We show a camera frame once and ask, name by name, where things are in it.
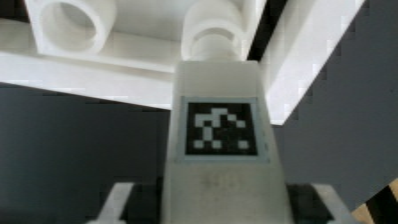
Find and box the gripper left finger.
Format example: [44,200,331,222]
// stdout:
[88,183,136,224]

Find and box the white chair leg block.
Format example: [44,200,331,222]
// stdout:
[163,30,294,224]

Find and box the white U-shaped fence frame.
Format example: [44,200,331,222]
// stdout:
[262,0,365,125]

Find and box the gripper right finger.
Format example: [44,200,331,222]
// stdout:
[314,184,360,224]

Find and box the white chair seat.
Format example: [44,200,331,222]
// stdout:
[0,0,267,109]

